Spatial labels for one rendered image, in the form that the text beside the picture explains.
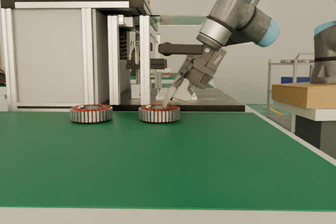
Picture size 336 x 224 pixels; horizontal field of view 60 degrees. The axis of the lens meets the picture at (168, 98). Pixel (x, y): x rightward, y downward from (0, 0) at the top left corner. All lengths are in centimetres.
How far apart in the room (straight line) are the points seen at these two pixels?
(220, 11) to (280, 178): 45
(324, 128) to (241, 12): 62
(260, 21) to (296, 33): 618
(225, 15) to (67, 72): 52
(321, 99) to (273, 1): 584
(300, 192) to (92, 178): 26
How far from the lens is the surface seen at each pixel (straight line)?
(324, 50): 126
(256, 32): 80
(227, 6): 75
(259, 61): 669
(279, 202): 36
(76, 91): 98
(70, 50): 98
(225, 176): 42
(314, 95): 111
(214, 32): 74
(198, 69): 74
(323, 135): 122
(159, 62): 109
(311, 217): 35
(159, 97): 106
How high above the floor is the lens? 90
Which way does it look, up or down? 7 degrees down
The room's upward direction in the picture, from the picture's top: straight up
